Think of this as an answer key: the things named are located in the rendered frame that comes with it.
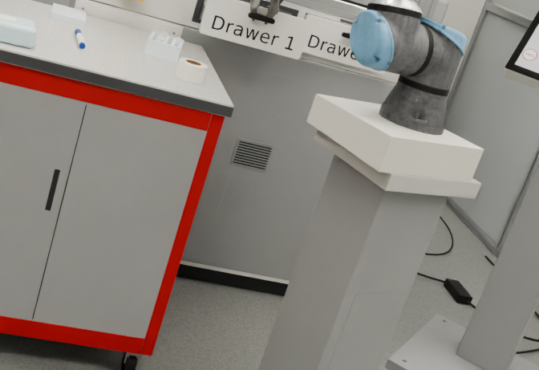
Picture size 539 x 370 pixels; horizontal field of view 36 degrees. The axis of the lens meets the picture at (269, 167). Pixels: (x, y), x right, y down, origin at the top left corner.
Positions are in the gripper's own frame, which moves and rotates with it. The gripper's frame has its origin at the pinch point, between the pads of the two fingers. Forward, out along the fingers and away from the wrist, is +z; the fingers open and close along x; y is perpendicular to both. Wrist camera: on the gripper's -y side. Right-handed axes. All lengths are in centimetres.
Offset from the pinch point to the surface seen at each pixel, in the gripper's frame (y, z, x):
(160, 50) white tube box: 14.4, 12.7, -25.1
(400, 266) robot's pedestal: 56, 38, 36
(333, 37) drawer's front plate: -15.4, 2.0, 26.6
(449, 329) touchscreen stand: -11, 87, 99
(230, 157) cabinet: -17.2, 45.9, 8.3
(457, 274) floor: -69, 90, 131
